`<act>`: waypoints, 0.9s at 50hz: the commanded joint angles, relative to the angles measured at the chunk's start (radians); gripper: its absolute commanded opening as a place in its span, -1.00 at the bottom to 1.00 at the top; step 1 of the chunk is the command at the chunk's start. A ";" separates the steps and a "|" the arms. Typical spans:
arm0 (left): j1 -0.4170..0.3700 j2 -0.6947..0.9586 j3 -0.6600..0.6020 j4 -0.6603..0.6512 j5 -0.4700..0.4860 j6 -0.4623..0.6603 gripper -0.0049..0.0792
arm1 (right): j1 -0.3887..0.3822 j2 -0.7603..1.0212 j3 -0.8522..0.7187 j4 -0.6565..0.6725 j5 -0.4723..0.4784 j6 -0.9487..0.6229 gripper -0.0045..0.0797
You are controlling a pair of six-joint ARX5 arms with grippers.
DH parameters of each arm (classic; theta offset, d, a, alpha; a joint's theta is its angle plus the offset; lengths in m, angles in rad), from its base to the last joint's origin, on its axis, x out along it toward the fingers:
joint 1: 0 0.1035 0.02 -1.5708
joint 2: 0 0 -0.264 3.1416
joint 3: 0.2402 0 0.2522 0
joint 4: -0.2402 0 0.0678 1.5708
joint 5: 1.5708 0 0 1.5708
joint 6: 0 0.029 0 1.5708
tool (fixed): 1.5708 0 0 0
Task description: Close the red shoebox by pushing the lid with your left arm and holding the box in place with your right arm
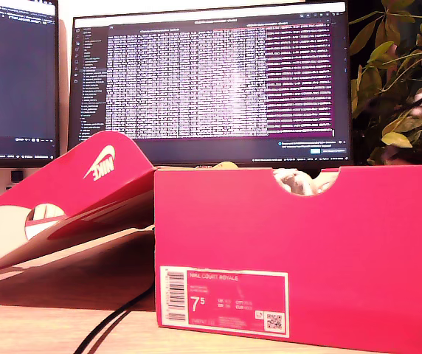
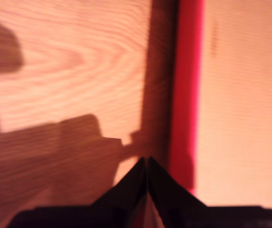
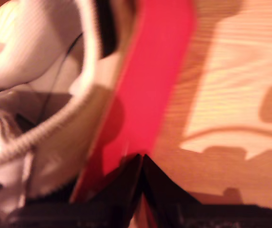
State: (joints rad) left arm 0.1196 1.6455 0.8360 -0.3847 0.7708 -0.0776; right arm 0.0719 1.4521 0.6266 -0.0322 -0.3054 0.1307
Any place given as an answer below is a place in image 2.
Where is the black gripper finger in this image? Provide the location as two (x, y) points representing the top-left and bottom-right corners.
(147, 155), (206, 228)
(88, 156), (148, 228)

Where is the red Nike shoebox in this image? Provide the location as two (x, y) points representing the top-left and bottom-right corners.
(168, 0), (272, 208)

